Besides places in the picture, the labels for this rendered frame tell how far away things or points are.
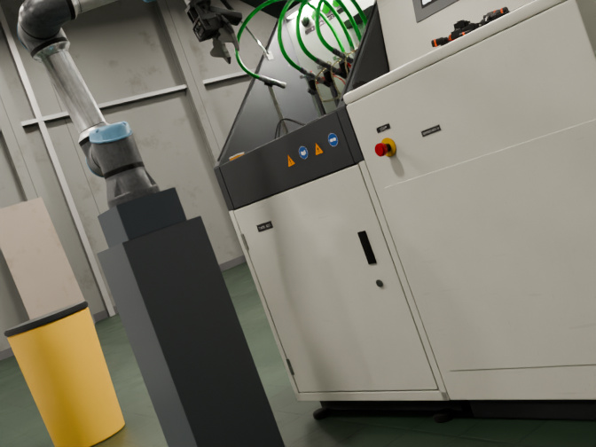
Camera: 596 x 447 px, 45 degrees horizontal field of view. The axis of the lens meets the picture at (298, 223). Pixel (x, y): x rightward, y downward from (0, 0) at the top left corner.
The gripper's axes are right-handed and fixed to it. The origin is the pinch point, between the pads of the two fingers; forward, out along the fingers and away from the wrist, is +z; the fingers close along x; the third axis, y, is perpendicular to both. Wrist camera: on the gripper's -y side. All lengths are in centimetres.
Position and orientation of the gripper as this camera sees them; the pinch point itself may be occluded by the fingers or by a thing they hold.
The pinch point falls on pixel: (234, 53)
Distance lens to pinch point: 234.2
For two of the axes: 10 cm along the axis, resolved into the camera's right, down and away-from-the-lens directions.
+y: -7.6, 3.6, -5.5
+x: 4.3, -3.6, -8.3
